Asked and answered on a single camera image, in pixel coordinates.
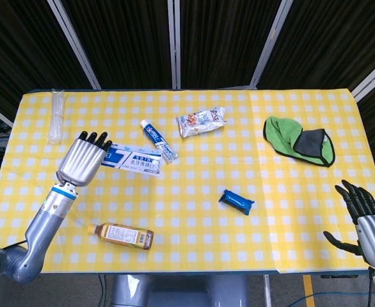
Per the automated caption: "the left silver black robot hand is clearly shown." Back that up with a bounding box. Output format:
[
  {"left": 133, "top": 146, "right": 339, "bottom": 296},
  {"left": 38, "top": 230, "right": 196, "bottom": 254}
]
[{"left": 56, "top": 130, "right": 113, "bottom": 188}]

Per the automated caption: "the white printed snack bag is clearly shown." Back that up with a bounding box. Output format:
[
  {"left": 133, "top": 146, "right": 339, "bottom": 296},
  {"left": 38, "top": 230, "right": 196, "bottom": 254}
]
[{"left": 176, "top": 106, "right": 227, "bottom": 139}]

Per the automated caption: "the yellow floor tape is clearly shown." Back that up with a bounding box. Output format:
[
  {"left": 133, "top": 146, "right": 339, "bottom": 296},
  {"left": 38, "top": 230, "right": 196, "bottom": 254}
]
[{"left": 303, "top": 274, "right": 315, "bottom": 307}]

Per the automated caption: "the green grey microfibre cloth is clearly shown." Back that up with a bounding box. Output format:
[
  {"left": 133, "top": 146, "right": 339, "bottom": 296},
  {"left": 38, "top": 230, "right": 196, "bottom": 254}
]
[{"left": 263, "top": 115, "right": 336, "bottom": 168}]

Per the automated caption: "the white blue toothpaste tube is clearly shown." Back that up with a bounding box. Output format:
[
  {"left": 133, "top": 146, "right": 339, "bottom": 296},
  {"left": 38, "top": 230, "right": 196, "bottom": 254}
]
[{"left": 140, "top": 119, "right": 179, "bottom": 164}]

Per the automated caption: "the blue cable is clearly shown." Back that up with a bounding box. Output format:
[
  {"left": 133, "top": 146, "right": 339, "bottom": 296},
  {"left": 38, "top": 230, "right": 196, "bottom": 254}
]
[{"left": 289, "top": 289, "right": 372, "bottom": 307}]

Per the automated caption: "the white blue toothpaste box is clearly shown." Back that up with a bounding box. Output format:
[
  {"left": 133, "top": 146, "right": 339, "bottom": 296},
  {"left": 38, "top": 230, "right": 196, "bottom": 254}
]
[{"left": 100, "top": 143, "right": 164, "bottom": 177}]

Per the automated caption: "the blue snack packet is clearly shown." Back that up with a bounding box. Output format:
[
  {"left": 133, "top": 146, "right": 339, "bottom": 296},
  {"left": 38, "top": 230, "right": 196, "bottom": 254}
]
[{"left": 218, "top": 189, "right": 256, "bottom": 216}]

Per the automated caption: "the amber tea bottle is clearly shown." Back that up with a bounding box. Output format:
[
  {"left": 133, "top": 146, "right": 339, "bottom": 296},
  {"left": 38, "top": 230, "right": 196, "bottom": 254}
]
[{"left": 88, "top": 222, "right": 154, "bottom": 251}]

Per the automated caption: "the yellow white checked tablecloth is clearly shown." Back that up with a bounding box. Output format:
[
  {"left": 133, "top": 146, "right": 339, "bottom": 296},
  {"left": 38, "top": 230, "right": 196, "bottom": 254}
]
[{"left": 0, "top": 89, "right": 375, "bottom": 275}]

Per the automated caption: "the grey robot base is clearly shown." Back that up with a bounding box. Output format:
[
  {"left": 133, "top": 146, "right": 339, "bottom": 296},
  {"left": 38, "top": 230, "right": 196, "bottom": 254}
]
[{"left": 109, "top": 273, "right": 249, "bottom": 307}]

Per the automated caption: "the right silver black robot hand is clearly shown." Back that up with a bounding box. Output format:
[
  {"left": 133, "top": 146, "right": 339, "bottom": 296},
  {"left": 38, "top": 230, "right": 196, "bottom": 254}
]
[{"left": 323, "top": 179, "right": 375, "bottom": 269}]

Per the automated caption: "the bundle of white cable ties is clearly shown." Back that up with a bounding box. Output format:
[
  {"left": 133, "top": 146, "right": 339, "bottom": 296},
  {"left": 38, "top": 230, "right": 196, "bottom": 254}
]
[{"left": 47, "top": 89, "right": 67, "bottom": 145}]

